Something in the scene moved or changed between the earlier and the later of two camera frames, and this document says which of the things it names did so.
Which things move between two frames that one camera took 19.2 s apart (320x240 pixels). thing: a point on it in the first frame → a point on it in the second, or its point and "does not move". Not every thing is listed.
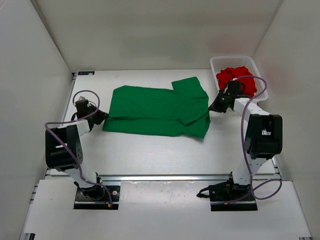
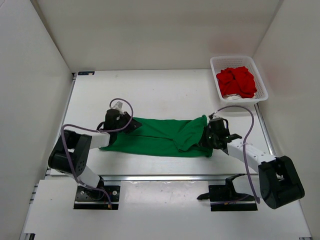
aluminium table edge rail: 131,178 does not move
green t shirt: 144,111 → 163,136
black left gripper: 102,115 → 133,125
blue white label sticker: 90,73 does not move
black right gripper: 216,107 → 203,142
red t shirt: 241,74 does not move
